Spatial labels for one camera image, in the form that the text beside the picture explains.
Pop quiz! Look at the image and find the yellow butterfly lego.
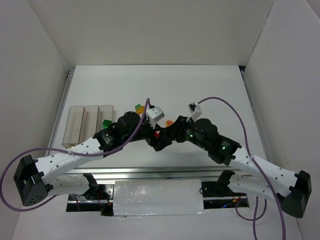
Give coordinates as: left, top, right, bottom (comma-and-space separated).
165, 120, 174, 127

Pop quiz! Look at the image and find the aluminium frame rail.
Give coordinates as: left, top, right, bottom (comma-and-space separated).
52, 65, 265, 181

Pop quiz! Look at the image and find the red green lego brick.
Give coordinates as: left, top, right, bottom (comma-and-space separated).
154, 131, 161, 139

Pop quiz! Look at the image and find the clear container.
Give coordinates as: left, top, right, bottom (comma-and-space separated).
96, 105, 115, 132
79, 105, 99, 143
62, 106, 84, 149

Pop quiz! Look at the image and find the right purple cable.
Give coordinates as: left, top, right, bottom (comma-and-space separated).
197, 96, 287, 240

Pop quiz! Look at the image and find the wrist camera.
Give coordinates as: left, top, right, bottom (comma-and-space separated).
146, 106, 165, 129
186, 102, 202, 123

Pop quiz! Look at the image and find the white taped panel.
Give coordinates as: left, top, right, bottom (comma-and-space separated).
113, 179, 205, 216

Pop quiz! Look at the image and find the green printed lego brick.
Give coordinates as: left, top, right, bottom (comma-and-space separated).
102, 119, 113, 129

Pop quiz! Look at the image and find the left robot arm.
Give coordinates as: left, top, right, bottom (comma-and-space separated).
13, 107, 165, 207

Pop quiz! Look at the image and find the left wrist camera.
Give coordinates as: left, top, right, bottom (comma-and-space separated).
146, 106, 165, 129

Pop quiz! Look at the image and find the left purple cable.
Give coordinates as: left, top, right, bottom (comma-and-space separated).
0, 97, 153, 212

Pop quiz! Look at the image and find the green yellow striped lego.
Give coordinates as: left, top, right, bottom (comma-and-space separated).
134, 104, 145, 115

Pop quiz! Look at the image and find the clear container right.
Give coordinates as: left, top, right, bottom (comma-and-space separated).
96, 105, 115, 132

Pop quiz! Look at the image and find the clear container left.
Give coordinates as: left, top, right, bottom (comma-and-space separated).
62, 106, 84, 149

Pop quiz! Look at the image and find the purple cable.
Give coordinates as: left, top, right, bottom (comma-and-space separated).
197, 96, 287, 240
0, 97, 153, 212

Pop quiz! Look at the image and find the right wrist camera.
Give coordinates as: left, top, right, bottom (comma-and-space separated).
186, 102, 202, 123

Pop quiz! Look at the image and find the clear container middle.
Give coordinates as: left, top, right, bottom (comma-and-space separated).
79, 105, 99, 143

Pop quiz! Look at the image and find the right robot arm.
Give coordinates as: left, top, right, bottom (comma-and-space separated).
158, 116, 312, 218

